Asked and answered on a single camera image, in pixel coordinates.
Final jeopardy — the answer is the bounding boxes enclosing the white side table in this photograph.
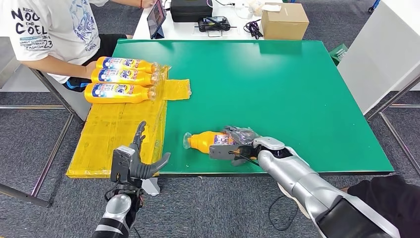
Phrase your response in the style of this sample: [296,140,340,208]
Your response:
[337,0,420,116]

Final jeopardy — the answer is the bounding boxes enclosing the orange detergent bottle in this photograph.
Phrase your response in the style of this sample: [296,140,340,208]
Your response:
[84,82,158,105]
[91,68,161,87]
[96,56,161,74]
[182,130,260,156]

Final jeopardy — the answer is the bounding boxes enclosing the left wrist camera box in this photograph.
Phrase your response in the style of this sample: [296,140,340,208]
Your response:
[110,146,136,184]

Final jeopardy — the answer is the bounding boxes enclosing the green box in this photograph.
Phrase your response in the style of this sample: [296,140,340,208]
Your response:
[329,43,349,66]

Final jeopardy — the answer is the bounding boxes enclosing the black handheld controller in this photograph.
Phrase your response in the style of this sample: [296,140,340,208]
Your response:
[198,16,232,33]

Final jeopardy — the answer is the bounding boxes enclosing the black carrying case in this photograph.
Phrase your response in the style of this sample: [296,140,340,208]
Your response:
[170,0,214,23]

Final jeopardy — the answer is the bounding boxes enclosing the black tablet with stand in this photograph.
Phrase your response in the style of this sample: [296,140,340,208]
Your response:
[147,0,167,39]

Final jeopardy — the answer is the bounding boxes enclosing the metal table frame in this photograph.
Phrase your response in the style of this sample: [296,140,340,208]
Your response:
[365,75,420,175]

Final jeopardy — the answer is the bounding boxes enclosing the yellow taped cardboard sheet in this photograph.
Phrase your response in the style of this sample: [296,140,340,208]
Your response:
[65,65,192,179]

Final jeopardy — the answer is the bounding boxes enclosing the brown cardboard box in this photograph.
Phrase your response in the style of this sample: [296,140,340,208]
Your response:
[261,2,310,41]

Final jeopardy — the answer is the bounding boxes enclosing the person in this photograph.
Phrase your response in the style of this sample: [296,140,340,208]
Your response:
[0,0,157,93]
[339,175,420,238]

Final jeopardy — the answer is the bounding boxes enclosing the white desk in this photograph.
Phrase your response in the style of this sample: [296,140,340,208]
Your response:
[133,0,287,41]

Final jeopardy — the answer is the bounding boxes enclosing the black sneaker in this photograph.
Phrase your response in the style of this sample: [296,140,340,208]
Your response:
[277,182,312,220]

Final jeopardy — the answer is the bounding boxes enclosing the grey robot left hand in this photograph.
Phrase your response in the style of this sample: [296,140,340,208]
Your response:
[128,120,171,180]

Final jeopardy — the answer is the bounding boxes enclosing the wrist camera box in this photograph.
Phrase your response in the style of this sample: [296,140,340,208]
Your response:
[110,146,136,184]
[209,144,260,162]

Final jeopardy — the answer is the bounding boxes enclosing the clear plastic bag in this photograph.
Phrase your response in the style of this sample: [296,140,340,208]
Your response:
[234,0,254,19]

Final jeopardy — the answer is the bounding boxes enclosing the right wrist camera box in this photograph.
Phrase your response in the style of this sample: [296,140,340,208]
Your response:
[209,144,260,162]

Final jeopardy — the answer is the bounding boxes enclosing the person's right hand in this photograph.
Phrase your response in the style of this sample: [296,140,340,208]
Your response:
[84,60,98,80]

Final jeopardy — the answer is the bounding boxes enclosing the black coiled cable bundle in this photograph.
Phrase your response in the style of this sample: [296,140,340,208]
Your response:
[244,19,264,40]

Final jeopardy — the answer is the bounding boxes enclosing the thin black cable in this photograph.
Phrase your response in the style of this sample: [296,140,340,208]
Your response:
[268,195,300,232]

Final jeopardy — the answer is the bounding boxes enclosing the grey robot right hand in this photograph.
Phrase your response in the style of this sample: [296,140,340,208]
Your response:
[223,125,263,167]

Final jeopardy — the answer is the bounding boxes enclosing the white table foot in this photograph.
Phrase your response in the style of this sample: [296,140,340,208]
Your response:
[141,178,161,197]

